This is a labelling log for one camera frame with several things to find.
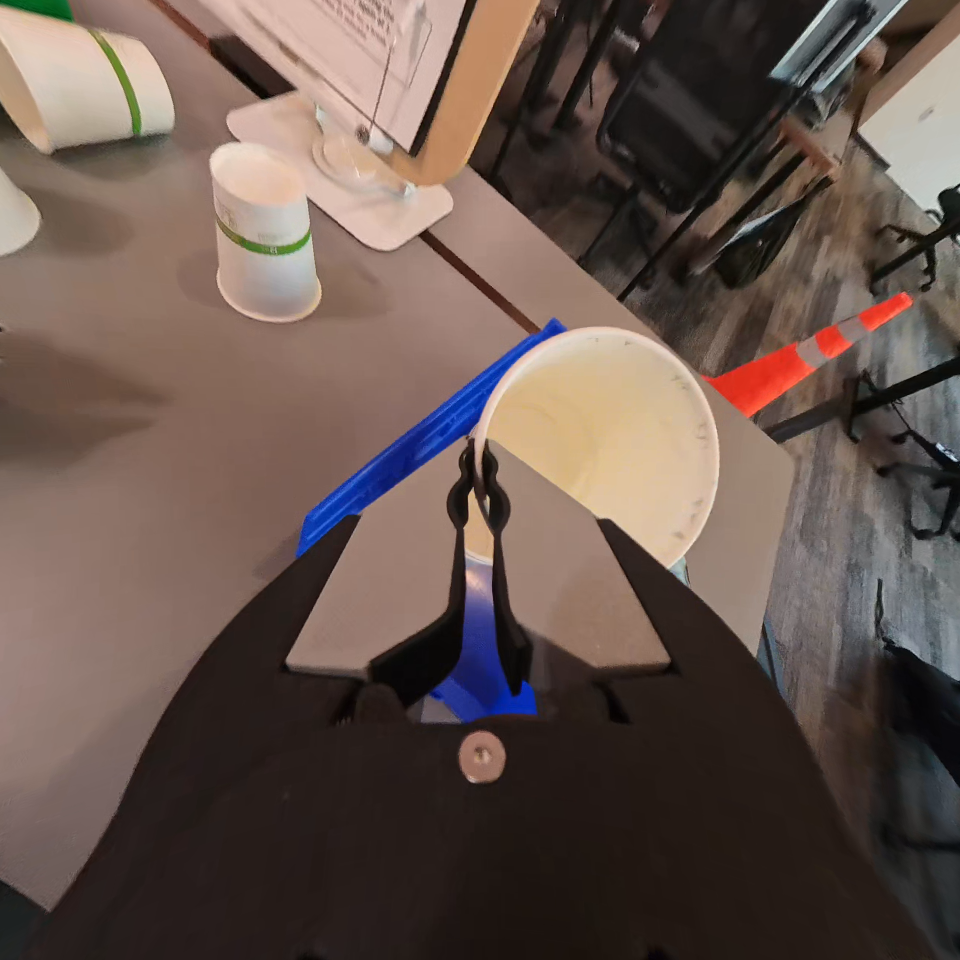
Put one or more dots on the black rectangular panel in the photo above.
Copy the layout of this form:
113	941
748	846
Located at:
690	112

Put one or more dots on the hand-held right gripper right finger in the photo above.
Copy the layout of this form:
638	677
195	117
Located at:
577	585

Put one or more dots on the orange traffic cone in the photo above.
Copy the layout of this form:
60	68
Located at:
787	367

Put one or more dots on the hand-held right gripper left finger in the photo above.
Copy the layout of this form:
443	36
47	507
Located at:
375	585

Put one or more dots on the silver metal case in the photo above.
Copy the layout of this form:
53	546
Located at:
825	37

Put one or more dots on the green plastic bin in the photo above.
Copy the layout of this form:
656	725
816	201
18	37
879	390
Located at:
37	7

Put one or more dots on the blue plastic bin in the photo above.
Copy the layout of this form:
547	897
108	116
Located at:
390	465

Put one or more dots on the white paper cup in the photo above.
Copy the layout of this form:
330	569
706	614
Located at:
600	420
262	270
75	82
15	217

